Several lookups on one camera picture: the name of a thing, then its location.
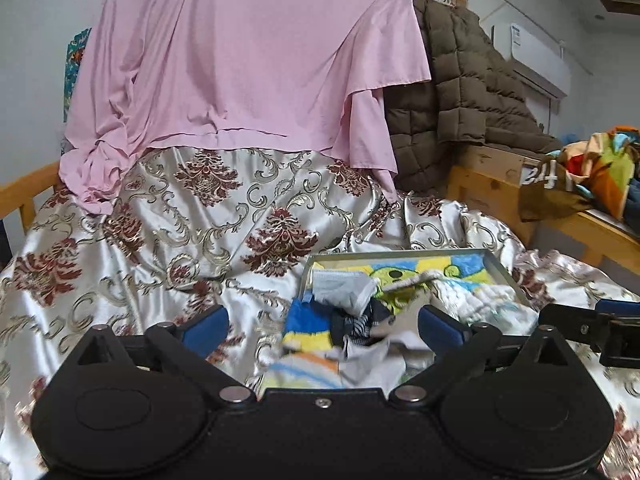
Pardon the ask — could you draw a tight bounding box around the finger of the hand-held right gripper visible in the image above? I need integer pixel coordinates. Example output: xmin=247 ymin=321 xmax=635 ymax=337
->
xmin=595 ymin=298 xmax=640 ymax=317
xmin=540 ymin=302 xmax=622 ymax=350

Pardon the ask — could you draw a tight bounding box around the wooden bed frame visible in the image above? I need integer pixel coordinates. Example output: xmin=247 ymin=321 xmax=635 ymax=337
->
xmin=446 ymin=142 xmax=640 ymax=277

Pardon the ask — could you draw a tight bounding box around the grey sock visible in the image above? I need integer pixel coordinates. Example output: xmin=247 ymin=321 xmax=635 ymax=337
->
xmin=340 ymin=339 xmax=437 ymax=391

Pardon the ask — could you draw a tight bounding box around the beige linen drawstring pouch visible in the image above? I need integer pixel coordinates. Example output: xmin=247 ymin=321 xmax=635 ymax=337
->
xmin=372 ymin=269 xmax=445 ymax=342

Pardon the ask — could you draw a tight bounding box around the colourful patchwork cloth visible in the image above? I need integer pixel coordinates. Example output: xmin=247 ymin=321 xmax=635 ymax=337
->
xmin=557 ymin=127 xmax=640 ymax=219

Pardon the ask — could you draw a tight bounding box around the brown quilted jacket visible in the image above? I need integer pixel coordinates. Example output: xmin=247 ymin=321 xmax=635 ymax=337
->
xmin=385 ymin=0 xmax=562 ymax=194

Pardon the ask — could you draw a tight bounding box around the pink hanging cloth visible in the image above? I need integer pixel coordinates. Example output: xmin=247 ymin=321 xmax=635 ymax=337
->
xmin=59 ymin=0 xmax=432 ymax=217

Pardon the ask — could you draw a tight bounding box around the colourful cartoon towel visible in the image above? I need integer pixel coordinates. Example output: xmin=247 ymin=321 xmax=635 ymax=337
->
xmin=311 ymin=252 xmax=517 ymax=317

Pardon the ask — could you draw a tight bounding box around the white air conditioner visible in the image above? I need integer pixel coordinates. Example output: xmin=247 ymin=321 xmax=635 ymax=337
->
xmin=491 ymin=22 xmax=572 ymax=99

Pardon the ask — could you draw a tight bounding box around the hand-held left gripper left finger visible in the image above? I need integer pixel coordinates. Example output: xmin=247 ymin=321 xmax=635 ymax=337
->
xmin=65 ymin=305 xmax=254 ymax=408

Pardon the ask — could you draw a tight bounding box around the blue and yellow sock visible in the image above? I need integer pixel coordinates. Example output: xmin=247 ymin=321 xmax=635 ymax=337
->
xmin=282 ymin=298 xmax=334 ymax=354

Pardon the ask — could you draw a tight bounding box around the grey metal tray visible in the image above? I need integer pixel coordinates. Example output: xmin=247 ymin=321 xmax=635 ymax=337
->
xmin=298 ymin=247 xmax=532 ymax=312

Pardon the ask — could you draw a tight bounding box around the brown printed cloth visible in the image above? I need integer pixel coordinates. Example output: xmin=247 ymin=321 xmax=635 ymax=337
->
xmin=517 ymin=155 xmax=594 ymax=224

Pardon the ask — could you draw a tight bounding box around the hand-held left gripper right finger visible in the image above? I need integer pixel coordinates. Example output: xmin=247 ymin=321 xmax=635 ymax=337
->
xmin=391 ymin=304 xmax=580 ymax=408

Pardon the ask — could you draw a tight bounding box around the colourful fish wall poster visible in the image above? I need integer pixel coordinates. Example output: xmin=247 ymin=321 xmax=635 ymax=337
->
xmin=62 ymin=27 xmax=94 ymax=124

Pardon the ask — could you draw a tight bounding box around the white knit glove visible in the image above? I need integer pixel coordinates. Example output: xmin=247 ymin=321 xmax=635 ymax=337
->
xmin=429 ymin=275 xmax=539 ymax=332

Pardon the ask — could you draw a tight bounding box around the floral satin blanket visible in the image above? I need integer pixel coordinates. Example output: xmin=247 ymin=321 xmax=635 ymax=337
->
xmin=0 ymin=146 xmax=640 ymax=480

